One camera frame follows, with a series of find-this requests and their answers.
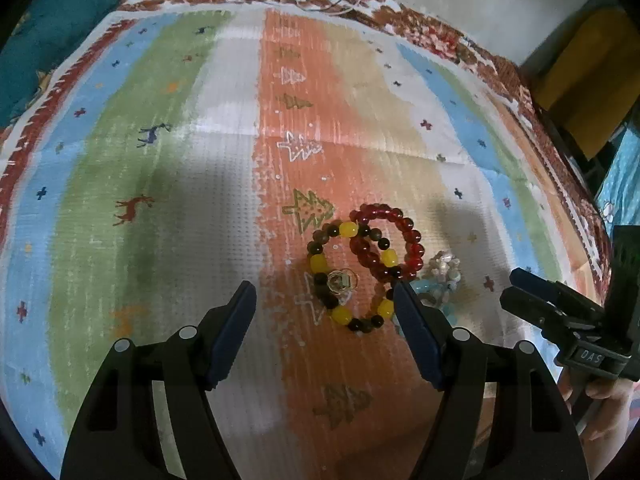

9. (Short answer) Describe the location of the teal cloth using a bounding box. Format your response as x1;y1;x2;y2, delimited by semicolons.
0;0;128;132

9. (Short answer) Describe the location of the red-brown patterned blanket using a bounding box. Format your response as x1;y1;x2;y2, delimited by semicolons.
0;0;617;281

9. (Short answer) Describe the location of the striped printed mat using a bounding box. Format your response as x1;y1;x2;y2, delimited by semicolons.
0;6;615;466

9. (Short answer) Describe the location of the yellow and dark bead bracelet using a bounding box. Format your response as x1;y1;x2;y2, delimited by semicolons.
306;220;404;333

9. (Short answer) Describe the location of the yellow box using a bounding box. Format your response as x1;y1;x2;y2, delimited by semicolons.
529;7;640;147

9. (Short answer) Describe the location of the white bead bracelet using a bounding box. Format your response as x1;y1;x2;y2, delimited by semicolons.
422;251;463;286

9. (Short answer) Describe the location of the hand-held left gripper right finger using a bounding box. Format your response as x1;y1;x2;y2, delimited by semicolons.
392;280;591;480

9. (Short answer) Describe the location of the light blue printed cloth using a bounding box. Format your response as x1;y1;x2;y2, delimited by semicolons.
594;129;640;222

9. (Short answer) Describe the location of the red bead bracelet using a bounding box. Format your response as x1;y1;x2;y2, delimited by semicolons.
349;203;426;283

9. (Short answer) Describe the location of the person's right hand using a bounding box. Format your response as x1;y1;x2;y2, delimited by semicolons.
557;371;640;457

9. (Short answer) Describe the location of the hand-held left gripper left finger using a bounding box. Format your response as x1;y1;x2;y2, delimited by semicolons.
60;280;258;480

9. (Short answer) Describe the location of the light blue bead bracelet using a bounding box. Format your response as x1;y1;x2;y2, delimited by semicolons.
397;280;463;336

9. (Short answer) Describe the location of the gold ring with clear stone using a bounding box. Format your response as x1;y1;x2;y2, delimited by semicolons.
325;269;359;297

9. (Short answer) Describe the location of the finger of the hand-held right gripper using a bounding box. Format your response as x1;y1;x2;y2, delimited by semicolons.
499;287;586;343
509;267;603;317

